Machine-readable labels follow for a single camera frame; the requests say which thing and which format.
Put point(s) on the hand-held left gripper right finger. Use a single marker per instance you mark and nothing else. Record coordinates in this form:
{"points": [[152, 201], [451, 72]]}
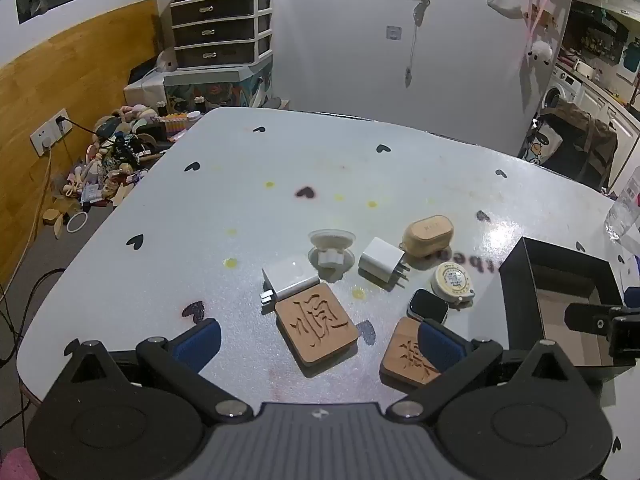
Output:
{"points": [[440, 347]]}

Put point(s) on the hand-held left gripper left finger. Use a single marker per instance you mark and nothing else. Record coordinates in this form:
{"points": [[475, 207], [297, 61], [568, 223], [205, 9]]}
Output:
{"points": [[200, 342]]}

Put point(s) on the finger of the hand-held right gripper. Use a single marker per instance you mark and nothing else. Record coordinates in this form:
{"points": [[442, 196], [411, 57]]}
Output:
{"points": [[625, 337], [587, 317]]}

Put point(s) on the carved wooden coaster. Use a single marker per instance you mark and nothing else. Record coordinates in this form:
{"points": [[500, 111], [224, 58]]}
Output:
{"points": [[405, 355], [317, 327]]}

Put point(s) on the round white tape measure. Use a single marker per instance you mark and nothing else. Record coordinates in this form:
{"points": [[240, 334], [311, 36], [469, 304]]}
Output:
{"points": [[452, 280]]}

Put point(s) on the black box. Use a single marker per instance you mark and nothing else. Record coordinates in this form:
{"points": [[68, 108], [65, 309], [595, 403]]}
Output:
{"points": [[515, 300]]}

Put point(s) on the white cube charger plug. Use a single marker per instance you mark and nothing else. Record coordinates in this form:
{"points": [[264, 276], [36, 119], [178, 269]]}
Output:
{"points": [[380, 260]]}

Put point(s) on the tan earbud case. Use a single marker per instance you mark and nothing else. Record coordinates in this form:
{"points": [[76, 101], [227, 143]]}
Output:
{"points": [[427, 237]]}

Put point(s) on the clear suction cup hook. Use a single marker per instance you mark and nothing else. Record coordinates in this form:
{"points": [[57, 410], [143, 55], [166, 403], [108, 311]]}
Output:
{"points": [[332, 250]]}

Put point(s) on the clear plastic water bottle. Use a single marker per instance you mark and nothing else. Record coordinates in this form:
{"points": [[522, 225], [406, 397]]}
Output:
{"points": [[625, 215]]}

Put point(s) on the printed tote bag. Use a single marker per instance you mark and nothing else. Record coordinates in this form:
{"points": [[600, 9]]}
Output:
{"points": [[537, 147]]}

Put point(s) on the brown cloth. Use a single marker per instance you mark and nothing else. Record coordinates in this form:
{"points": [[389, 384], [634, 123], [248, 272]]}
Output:
{"points": [[585, 140]]}

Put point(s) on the pile of toys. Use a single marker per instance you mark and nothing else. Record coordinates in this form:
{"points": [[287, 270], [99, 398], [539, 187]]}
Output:
{"points": [[120, 155]]}

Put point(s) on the pink cloth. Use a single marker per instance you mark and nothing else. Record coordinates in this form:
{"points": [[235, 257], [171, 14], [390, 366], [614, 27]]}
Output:
{"points": [[17, 465]]}

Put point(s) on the white washing machine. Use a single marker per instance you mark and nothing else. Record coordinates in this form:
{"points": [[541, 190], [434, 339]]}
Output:
{"points": [[562, 87]]}

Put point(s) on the teal hanging board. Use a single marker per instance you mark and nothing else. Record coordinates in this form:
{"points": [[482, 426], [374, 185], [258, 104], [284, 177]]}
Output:
{"points": [[632, 60]]}

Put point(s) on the white plush sheep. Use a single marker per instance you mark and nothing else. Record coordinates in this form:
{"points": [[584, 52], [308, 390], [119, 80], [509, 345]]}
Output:
{"points": [[540, 51]]}

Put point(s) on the pink hanging ribbon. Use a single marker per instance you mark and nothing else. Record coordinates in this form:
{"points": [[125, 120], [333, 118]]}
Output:
{"points": [[537, 10]]}

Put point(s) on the white drawer cabinet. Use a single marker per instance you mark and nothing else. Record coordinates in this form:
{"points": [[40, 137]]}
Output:
{"points": [[215, 30]]}

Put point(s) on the white hanging pouch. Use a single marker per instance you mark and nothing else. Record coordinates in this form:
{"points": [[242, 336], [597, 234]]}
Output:
{"points": [[505, 2]]}

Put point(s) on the white wall outlet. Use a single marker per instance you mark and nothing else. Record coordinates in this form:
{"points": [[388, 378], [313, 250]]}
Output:
{"points": [[47, 132]]}

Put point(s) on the grey wall plate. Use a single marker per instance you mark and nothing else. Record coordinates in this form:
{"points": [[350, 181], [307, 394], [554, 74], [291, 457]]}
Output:
{"points": [[393, 32]]}

